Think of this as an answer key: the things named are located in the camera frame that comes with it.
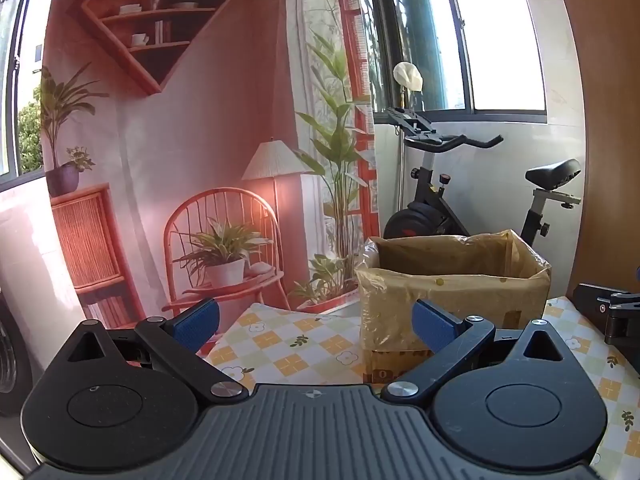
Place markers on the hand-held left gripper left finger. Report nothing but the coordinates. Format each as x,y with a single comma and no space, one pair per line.
197,322

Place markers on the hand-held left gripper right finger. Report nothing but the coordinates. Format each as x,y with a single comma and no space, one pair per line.
435,325

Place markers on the cardboard box with plastic liner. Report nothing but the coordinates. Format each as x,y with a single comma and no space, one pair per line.
450,292

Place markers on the checkered floral tablecloth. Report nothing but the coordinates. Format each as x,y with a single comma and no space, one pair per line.
295,340

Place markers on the black exercise bike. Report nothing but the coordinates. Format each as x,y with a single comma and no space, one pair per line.
440,195

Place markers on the printed room backdrop cloth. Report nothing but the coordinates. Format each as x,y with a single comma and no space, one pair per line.
200,135

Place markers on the brown wooden panel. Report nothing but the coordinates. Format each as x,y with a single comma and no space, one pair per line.
600,110

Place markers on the dark window frame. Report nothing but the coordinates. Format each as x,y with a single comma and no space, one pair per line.
450,60

